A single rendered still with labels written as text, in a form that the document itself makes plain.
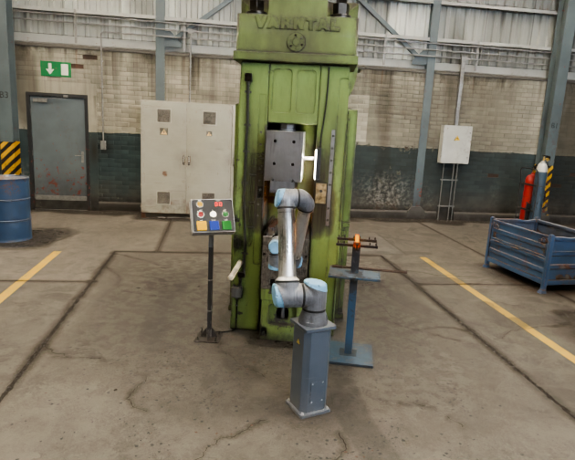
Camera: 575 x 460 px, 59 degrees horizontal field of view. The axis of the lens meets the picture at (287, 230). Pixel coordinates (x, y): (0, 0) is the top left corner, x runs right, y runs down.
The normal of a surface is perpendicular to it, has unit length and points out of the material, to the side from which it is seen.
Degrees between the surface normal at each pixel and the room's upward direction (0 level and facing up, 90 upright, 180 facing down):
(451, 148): 90
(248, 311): 90
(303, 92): 90
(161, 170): 90
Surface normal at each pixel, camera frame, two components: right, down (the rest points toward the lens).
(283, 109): -0.07, 0.20
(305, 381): -0.29, 0.18
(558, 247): 0.24, 0.22
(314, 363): 0.47, 0.21
